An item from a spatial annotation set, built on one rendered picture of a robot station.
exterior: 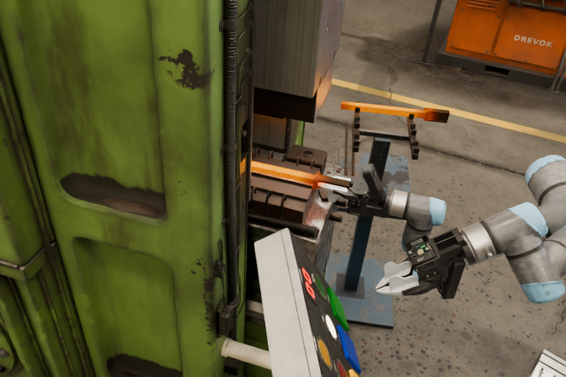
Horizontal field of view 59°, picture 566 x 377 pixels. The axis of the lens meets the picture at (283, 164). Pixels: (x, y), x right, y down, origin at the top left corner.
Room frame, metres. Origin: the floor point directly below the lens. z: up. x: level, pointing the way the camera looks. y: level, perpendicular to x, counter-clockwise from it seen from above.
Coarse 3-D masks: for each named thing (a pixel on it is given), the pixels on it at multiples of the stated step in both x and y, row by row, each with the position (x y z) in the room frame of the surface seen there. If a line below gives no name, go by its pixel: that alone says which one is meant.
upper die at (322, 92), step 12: (324, 84) 1.14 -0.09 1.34; (264, 96) 1.09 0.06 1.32; (276, 96) 1.08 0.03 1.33; (288, 96) 1.07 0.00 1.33; (300, 96) 1.07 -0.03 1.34; (324, 96) 1.16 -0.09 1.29; (264, 108) 1.09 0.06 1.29; (276, 108) 1.08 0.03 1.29; (288, 108) 1.07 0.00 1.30; (300, 108) 1.06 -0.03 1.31; (312, 108) 1.06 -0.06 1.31; (300, 120) 1.06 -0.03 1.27; (312, 120) 1.06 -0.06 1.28
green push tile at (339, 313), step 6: (330, 294) 0.72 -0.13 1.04; (330, 300) 0.71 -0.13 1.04; (336, 300) 0.73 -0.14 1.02; (336, 306) 0.70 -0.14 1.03; (342, 306) 0.74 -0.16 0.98; (336, 312) 0.68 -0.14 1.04; (342, 312) 0.71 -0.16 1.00; (336, 318) 0.67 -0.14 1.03; (342, 318) 0.68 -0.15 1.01; (342, 324) 0.68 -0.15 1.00; (348, 330) 0.68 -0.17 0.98
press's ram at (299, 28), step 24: (264, 0) 1.04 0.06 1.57; (288, 0) 1.02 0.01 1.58; (312, 0) 1.01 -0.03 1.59; (336, 0) 1.16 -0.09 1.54; (264, 24) 1.04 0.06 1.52; (288, 24) 1.02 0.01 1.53; (312, 24) 1.01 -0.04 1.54; (336, 24) 1.20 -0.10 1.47; (264, 48) 1.04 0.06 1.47; (288, 48) 1.02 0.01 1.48; (312, 48) 1.01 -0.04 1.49; (336, 48) 1.25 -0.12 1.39; (264, 72) 1.03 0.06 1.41; (288, 72) 1.02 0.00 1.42; (312, 72) 1.01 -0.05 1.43; (312, 96) 1.01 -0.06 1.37
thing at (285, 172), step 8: (256, 168) 1.21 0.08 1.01; (264, 168) 1.20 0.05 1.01; (272, 168) 1.21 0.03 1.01; (280, 168) 1.21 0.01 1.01; (288, 168) 1.21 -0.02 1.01; (280, 176) 1.19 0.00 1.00; (288, 176) 1.18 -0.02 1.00; (296, 176) 1.18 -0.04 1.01; (304, 176) 1.18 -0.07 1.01; (312, 176) 1.18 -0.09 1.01; (320, 176) 1.18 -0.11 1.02; (312, 184) 1.15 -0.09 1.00; (336, 184) 1.15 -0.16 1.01; (344, 184) 1.15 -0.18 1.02
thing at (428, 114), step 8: (344, 104) 1.74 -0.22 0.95; (352, 104) 1.75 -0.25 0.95; (360, 104) 1.75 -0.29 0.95; (368, 104) 1.76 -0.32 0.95; (376, 104) 1.76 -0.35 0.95; (376, 112) 1.74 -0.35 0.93; (384, 112) 1.73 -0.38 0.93; (392, 112) 1.73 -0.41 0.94; (400, 112) 1.73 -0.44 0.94; (408, 112) 1.73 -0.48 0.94; (416, 112) 1.73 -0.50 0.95; (424, 112) 1.73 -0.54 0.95; (432, 112) 1.72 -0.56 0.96; (440, 112) 1.72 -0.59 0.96; (448, 112) 1.73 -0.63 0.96; (424, 120) 1.72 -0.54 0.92; (432, 120) 1.72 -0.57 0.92; (440, 120) 1.72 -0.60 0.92
